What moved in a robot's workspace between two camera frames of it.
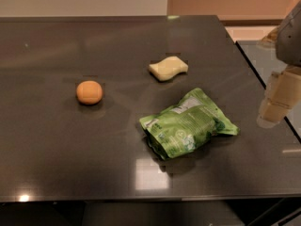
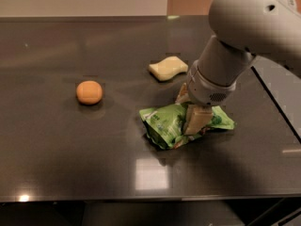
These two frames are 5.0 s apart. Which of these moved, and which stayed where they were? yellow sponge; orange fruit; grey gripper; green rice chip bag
Moved: green rice chip bag; grey gripper
Stayed: yellow sponge; orange fruit
